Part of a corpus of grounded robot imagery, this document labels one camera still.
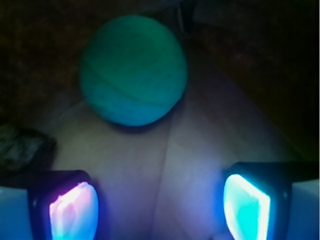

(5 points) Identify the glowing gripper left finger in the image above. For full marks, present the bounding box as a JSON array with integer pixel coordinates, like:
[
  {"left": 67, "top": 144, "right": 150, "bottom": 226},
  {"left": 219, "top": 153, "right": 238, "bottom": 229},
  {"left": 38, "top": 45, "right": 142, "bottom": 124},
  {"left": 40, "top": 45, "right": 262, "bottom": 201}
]
[{"left": 0, "top": 170, "right": 99, "bottom": 240}]

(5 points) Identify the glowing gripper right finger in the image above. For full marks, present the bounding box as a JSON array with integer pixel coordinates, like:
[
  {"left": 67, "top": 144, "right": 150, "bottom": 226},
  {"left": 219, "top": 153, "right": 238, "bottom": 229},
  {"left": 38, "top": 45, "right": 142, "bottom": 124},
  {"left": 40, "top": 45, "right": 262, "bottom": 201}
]
[{"left": 223, "top": 161, "right": 320, "bottom": 240}]

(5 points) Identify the green ball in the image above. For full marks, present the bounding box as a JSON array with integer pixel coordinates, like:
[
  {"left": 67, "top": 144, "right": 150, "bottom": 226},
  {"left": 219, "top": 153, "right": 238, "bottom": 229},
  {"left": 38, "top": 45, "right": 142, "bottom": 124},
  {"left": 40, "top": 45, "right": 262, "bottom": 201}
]
[{"left": 79, "top": 15, "right": 188, "bottom": 127}]

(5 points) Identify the black tape piece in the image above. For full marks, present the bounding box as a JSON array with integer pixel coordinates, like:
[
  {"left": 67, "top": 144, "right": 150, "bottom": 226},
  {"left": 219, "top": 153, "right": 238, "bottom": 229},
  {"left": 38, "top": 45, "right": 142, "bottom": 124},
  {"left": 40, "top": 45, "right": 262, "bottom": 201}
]
[{"left": 0, "top": 123, "right": 57, "bottom": 177}]

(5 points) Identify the brown paper bag bin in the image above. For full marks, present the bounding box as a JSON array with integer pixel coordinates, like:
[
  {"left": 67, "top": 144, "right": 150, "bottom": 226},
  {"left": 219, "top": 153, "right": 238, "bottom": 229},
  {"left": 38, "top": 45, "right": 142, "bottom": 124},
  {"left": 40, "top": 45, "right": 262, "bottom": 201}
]
[{"left": 0, "top": 0, "right": 320, "bottom": 240}]

